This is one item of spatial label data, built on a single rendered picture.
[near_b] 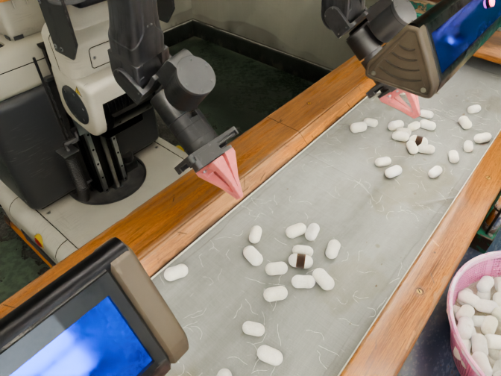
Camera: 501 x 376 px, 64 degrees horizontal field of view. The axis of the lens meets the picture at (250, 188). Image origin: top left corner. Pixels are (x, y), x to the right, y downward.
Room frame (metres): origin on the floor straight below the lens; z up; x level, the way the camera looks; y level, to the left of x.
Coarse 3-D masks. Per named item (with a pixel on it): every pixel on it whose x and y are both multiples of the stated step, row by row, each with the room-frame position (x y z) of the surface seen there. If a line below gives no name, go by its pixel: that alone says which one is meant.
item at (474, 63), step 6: (468, 60) 1.07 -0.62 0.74; (474, 60) 1.07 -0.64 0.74; (480, 60) 1.07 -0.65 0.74; (486, 60) 1.07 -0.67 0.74; (474, 66) 1.03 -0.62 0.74; (480, 66) 1.03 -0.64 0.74; (486, 66) 1.03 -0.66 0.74; (492, 66) 1.03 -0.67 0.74; (498, 66) 1.03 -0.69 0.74; (492, 72) 1.00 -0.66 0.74; (498, 72) 1.00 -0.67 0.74
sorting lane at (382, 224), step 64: (384, 128) 0.74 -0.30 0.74; (448, 128) 0.74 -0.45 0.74; (256, 192) 0.54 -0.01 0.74; (320, 192) 0.54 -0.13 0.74; (384, 192) 0.54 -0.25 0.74; (448, 192) 0.54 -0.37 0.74; (192, 256) 0.39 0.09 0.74; (320, 256) 0.39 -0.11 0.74; (384, 256) 0.39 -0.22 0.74; (192, 320) 0.28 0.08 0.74; (256, 320) 0.28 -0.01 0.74; (320, 320) 0.28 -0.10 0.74
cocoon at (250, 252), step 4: (248, 248) 0.39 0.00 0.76; (252, 248) 0.39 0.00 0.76; (244, 252) 0.39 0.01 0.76; (248, 252) 0.38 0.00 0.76; (252, 252) 0.38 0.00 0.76; (256, 252) 0.38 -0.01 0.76; (248, 256) 0.38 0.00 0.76; (252, 256) 0.38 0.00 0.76; (256, 256) 0.37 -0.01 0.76; (260, 256) 0.38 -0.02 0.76; (248, 260) 0.37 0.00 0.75; (252, 260) 0.37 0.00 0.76; (256, 260) 0.37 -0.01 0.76; (260, 260) 0.37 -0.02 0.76; (252, 264) 0.37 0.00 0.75; (256, 264) 0.37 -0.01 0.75
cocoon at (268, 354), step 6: (258, 348) 0.23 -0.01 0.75; (264, 348) 0.23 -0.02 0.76; (270, 348) 0.23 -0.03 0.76; (258, 354) 0.22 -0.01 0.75; (264, 354) 0.22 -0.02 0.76; (270, 354) 0.22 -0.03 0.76; (276, 354) 0.22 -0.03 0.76; (282, 354) 0.22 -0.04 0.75; (264, 360) 0.22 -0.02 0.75; (270, 360) 0.22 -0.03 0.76; (276, 360) 0.21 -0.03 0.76; (282, 360) 0.22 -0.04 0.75
